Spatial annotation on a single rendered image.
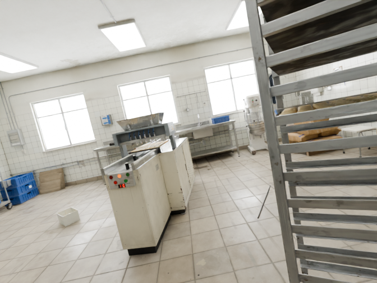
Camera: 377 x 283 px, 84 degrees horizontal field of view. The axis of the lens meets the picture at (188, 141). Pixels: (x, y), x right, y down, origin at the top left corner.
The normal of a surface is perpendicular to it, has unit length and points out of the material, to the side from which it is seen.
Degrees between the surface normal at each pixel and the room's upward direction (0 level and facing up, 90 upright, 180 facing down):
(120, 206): 90
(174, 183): 90
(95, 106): 90
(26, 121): 90
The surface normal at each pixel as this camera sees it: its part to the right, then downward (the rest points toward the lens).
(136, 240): -0.13, 0.14
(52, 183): -0.05, -0.28
